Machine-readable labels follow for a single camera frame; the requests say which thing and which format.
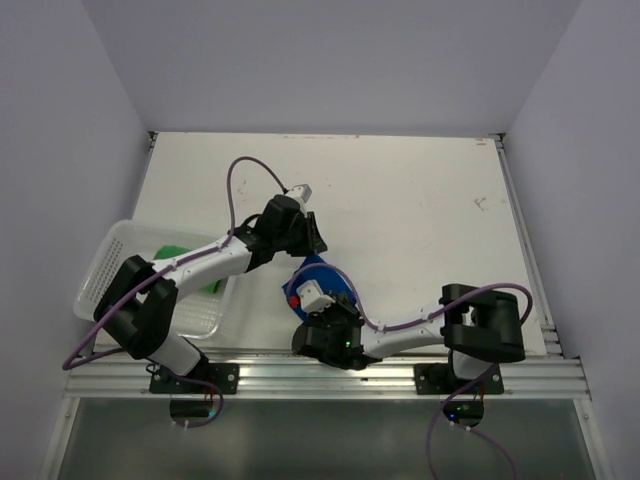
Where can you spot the aluminium mounting rail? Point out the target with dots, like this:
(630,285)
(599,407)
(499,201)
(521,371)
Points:
(273,376)

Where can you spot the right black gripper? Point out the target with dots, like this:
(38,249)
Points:
(339,303)

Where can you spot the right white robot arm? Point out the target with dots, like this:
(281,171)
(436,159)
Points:
(480,326)

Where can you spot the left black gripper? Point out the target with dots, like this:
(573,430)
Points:
(313,242)

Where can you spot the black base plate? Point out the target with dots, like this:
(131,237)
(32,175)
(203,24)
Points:
(224,376)
(438,379)

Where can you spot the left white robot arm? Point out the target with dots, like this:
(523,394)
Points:
(140,300)

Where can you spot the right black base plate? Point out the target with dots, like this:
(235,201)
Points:
(438,379)

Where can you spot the blue microfiber towel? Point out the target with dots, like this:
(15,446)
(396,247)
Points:
(328,280)

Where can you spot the green microfiber towel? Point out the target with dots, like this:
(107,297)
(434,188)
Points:
(169,251)

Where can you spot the clear plastic basket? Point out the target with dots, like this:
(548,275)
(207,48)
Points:
(198,316)

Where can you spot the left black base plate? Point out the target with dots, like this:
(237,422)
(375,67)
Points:
(224,376)

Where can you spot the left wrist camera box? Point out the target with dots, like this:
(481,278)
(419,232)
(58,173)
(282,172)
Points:
(300,193)

